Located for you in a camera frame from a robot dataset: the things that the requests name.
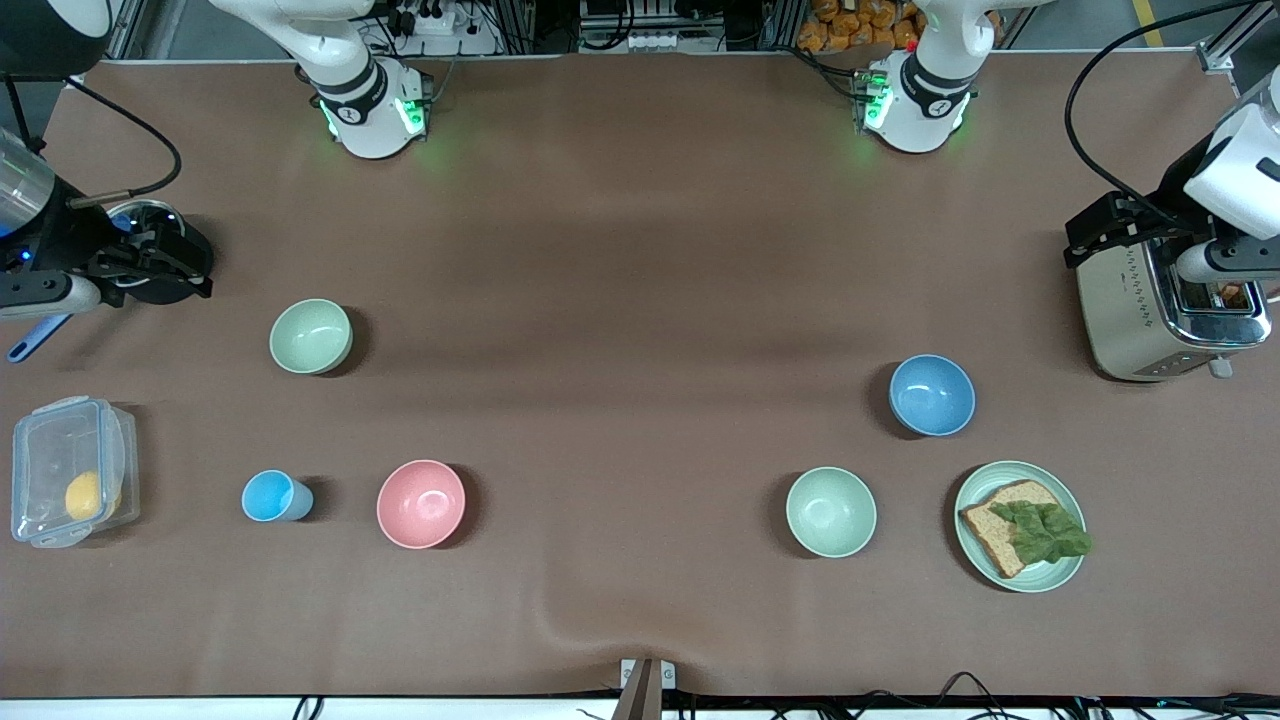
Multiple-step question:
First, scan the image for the green lettuce leaf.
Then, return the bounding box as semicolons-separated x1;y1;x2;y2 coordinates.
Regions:
989;499;1093;565

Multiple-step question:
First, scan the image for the silver beige toaster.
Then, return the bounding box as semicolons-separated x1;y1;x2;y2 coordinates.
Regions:
1075;235;1273;384

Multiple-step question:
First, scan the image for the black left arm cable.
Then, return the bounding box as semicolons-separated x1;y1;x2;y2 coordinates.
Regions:
1063;0;1280;211

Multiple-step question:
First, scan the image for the light blue cup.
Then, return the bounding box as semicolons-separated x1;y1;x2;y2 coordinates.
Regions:
241;469;314;523

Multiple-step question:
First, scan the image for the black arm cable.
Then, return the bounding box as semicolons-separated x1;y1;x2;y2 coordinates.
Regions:
1063;0;1280;211
62;78;184;211

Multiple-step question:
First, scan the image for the clear plastic lidded container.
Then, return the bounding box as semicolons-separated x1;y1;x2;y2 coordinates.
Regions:
10;396;141;549

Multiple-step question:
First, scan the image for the orange snack bag pile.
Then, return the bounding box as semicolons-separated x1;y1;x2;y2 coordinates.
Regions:
797;0;929;54

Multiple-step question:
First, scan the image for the brown bread slice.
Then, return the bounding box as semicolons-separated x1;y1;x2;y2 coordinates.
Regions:
959;479;1063;580

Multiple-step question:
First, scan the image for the blue bowl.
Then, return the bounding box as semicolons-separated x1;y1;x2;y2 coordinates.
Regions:
889;354;977;438

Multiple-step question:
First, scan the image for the black pot blue handle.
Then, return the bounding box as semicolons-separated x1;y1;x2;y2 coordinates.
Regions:
8;200;216;364

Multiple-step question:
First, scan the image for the glass lid blue knob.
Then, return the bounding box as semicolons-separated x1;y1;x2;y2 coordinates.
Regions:
106;200;187;237

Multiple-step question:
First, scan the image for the pale green plate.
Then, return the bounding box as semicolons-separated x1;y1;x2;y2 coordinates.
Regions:
953;460;1088;594

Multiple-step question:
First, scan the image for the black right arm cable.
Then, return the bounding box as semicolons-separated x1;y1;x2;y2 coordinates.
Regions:
62;78;184;211

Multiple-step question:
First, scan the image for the yellow lemon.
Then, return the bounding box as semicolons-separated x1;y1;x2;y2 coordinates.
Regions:
65;471;107;522

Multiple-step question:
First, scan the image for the pale green bowl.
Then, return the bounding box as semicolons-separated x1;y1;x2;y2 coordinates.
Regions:
785;466;878;558
269;298;354;376

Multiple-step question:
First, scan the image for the pink bowl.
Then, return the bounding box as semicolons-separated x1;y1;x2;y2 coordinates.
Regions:
376;459;467;550

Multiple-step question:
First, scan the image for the aluminium frame profile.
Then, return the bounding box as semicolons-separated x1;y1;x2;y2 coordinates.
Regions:
102;0;153;61
1195;8;1280;73

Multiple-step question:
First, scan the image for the metal table clamp bracket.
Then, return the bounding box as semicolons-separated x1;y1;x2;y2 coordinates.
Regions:
612;657;678;720

